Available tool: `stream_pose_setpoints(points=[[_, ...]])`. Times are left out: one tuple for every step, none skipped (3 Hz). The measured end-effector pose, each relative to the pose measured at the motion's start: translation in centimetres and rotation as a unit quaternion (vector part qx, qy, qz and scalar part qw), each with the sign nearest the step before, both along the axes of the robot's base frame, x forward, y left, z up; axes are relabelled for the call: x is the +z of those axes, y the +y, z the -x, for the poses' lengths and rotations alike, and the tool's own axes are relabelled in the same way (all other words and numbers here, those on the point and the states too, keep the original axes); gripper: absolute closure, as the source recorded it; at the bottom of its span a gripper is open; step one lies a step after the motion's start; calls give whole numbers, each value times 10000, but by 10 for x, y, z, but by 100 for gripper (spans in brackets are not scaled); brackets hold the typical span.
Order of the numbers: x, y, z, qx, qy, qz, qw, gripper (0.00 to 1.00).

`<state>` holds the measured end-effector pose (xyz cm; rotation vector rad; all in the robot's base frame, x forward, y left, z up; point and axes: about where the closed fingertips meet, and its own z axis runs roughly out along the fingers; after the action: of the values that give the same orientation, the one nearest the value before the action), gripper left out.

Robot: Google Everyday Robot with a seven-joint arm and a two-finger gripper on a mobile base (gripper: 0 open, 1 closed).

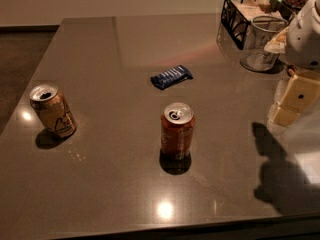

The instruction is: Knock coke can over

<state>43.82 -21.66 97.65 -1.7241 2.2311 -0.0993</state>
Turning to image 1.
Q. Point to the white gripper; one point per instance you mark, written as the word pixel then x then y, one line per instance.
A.
pixel 305 45

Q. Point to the red coke can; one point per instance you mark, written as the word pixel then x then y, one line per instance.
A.
pixel 177 126

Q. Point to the gold LaCroix can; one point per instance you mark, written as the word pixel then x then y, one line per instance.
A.
pixel 52 109

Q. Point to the clear glass cup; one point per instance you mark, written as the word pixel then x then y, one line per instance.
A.
pixel 262 29

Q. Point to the blue snack bar wrapper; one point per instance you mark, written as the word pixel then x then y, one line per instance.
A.
pixel 171 77

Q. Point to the black wire basket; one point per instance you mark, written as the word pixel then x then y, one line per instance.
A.
pixel 236 17

